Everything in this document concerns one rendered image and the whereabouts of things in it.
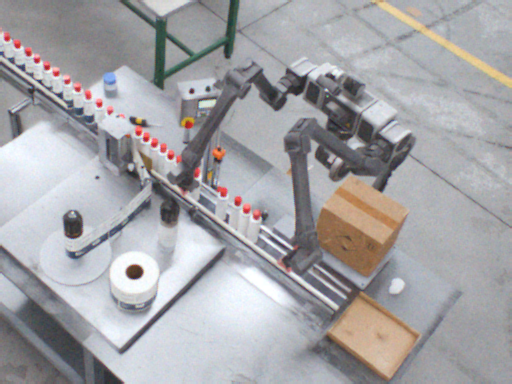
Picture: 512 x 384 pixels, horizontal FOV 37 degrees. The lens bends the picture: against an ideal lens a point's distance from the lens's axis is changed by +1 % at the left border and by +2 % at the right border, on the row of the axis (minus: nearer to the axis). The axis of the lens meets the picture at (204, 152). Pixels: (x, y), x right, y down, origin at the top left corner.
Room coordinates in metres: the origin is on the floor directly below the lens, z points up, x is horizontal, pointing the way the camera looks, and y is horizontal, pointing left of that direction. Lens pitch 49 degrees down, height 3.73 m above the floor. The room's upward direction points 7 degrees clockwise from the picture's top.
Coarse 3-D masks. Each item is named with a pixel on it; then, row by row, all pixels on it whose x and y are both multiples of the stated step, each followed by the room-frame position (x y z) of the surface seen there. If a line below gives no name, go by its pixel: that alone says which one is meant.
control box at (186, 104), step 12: (180, 84) 2.35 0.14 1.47; (192, 84) 2.35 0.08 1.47; (204, 84) 2.36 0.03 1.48; (180, 96) 2.28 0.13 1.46; (192, 96) 2.28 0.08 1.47; (204, 96) 2.30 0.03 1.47; (216, 96) 2.31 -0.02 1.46; (180, 108) 2.27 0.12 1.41; (192, 108) 2.28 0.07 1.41; (204, 108) 2.30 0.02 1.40; (180, 120) 2.27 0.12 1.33; (192, 120) 2.28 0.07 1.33; (204, 120) 2.30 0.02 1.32
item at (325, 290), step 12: (96, 132) 2.55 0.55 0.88; (192, 204) 2.17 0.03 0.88; (204, 204) 2.18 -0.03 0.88; (228, 216) 2.12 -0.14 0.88; (240, 240) 2.00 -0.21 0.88; (264, 240) 2.01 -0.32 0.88; (276, 252) 1.95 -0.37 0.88; (288, 276) 1.84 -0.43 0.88; (312, 276) 1.85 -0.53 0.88; (324, 288) 1.80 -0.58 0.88; (336, 300) 1.75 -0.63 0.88
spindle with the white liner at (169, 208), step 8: (168, 200) 1.95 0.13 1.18; (160, 208) 1.93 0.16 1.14; (168, 208) 1.91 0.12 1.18; (176, 208) 1.92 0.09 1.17; (160, 216) 1.95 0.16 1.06; (168, 216) 1.89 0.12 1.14; (176, 216) 1.91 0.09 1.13; (160, 224) 1.91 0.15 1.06; (168, 224) 1.90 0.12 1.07; (176, 224) 1.91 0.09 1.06; (160, 232) 1.91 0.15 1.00; (168, 232) 1.89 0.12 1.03; (176, 232) 1.91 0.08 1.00; (160, 240) 1.90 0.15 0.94; (168, 240) 1.89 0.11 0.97; (176, 240) 1.92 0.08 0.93; (160, 248) 1.90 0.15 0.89; (168, 248) 1.89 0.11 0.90
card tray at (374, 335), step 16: (352, 304) 1.76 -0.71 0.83; (368, 304) 1.77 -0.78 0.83; (352, 320) 1.69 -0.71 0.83; (368, 320) 1.70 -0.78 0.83; (384, 320) 1.70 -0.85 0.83; (400, 320) 1.70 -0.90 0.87; (336, 336) 1.58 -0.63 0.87; (352, 336) 1.61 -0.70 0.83; (368, 336) 1.62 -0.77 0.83; (384, 336) 1.63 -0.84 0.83; (400, 336) 1.64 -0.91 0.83; (416, 336) 1.65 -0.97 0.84; (352, 352) 1.53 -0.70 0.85; (368, 352) 1.55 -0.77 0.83; (384, 352) 1.56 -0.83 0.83; (400, 352) 1.57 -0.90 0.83; (384, 368) 1.49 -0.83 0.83
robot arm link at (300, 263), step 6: (312, 240) 1.67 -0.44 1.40; (300, 246) 1.69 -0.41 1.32; (312, 246) 1.66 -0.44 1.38; (318, 246) 1.67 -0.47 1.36; (300, 252) 1.65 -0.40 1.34; (306, 252) 1.65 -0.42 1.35; (294, 258) 1.62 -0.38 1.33; (300, 258) 1.62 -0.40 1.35; (306, 258) 1.63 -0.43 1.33; (294, 264) 1.60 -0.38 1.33; (300, 264) 1.60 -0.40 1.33; (306, 264) 1.61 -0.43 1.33; (294, 270) 1.60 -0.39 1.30; (300, 270) 1.58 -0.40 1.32; (306, 270) 1.60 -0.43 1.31; (300, 276) 1.58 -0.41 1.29
